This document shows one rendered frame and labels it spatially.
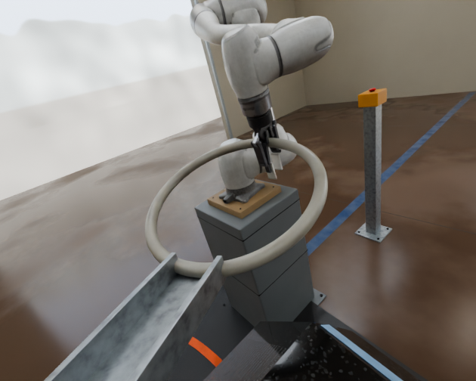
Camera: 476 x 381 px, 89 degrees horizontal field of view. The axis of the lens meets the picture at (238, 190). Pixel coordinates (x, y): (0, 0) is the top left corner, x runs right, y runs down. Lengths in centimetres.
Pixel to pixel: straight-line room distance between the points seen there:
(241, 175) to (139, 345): 84
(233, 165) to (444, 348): 132
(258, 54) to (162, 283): 55
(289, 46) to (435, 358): 148
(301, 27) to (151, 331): 71
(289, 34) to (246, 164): 60
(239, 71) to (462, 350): 156
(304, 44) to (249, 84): 16
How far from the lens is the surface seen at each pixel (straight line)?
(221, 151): 83
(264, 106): 70
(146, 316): 49
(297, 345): 59
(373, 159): 189
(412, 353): 164
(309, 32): 72
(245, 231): 106
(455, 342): 172
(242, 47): 66
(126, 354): 46
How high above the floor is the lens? 138
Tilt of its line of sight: 25 degrees down
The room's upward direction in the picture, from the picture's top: 15 degrees counter-clockwise
